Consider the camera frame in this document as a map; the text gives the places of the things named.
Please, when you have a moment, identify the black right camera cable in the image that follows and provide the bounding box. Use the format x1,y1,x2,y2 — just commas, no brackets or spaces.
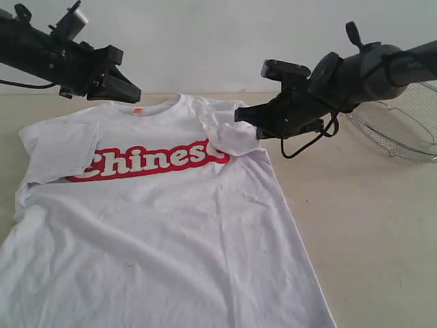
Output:
280,20,404,159

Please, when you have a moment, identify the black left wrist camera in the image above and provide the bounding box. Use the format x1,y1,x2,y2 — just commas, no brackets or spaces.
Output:
49,1,89,41

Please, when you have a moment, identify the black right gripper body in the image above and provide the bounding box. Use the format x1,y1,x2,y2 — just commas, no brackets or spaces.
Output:
270,78,324,139

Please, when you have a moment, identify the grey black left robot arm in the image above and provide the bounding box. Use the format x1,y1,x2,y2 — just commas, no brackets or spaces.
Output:
1,1,141,103

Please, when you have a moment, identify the metal wire mesh basket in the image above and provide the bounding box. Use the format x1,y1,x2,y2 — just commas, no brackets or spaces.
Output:
348,83,436,164

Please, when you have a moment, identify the white t-shirt red print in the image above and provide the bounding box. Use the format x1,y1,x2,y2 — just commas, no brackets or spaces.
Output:
1,94,335,327

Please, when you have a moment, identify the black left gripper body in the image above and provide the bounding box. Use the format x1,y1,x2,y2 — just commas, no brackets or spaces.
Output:
30,37,124,98

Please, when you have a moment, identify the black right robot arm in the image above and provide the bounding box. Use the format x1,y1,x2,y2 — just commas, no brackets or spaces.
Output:
234,42,436,139

